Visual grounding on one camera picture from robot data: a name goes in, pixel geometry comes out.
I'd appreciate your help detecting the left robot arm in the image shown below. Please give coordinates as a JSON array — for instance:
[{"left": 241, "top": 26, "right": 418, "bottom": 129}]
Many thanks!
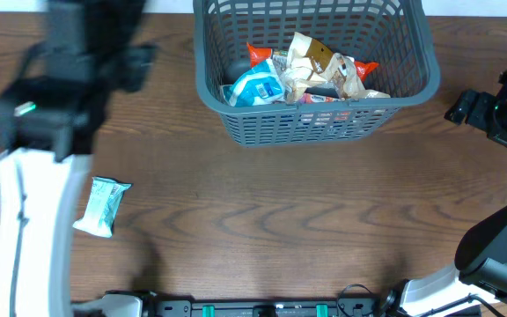
[{"left": 0, "top": 0, "right": 156, "bottom": 316}]

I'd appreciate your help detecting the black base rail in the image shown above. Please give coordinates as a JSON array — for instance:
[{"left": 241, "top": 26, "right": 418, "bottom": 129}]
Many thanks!
[{"left": 72, "top": 289, "right": 483, "bottom": 317}]

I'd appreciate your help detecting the teal white snack bag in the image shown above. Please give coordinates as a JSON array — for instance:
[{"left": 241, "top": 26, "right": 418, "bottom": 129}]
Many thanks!
[{"left": 73, "top": 176, "right": 132, "bottom": 238}]

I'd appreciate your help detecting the beige paper bag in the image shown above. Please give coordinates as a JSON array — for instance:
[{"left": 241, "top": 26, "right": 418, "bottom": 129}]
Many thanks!
[{"left": 331, "top": 53, "right": 390, "bottom": 100}]

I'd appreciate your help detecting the beige brown snack bag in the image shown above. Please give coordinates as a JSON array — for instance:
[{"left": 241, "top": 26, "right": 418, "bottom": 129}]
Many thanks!
[{"left": 279, "top": 32, "right": 344, "bottom": 104}]

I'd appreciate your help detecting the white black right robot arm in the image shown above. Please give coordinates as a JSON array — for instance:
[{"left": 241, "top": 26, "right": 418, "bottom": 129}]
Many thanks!
[{"left": 378, "top": 70, "right": 507, "bottom": 316}]

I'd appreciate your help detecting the San Remo spaghetti packet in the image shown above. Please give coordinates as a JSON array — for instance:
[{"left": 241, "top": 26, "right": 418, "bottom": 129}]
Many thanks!
[{"left": 247, "top": 43, "right": 379, "bottom": 82}]

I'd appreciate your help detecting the Kleenex tissue multipack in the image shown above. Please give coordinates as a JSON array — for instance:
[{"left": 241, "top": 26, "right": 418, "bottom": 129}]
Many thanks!
[{"left": 298, "top": 92, "right": 350, "bottom": 127}]

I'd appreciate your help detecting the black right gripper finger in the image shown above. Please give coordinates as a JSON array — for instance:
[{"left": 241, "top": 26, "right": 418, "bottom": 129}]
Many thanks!
[
  {"left": 466, "top": 92, "right": 496, "bottom": 132},
  {"left": 444, "top": 90, "right": 478, "bottom": 125}
]

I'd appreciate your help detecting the grey plastic basket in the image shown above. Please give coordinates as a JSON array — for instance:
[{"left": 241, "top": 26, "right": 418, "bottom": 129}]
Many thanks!
[{"left": 193, "top": 0, "right": 440, "bottom": 147}]

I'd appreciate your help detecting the blue white snack bag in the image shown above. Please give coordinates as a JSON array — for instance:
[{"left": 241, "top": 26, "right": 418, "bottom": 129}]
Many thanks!
[{"left": 220, "top": 59, "right": 285, "bottom": 107}]

